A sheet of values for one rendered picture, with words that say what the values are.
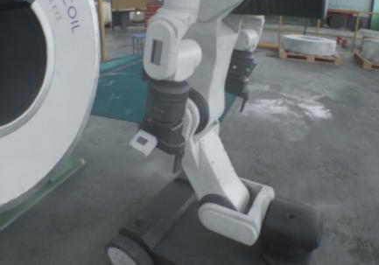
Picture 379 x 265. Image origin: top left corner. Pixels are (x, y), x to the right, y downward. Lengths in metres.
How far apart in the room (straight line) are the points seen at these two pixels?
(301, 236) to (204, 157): 0.37
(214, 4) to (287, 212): 0.60
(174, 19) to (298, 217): 0.63
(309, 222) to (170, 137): 0.48
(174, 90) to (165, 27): 0.13
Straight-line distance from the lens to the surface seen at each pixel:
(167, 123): 0.55
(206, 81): 0.69
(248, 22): 0.95
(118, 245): 0.92
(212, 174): 0.80
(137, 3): 10.92
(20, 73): 1.33
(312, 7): 0.60
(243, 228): 0.81
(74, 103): 1.31
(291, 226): 0.81
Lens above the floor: 0.89
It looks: 25 degrees down
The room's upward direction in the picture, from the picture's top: straight up
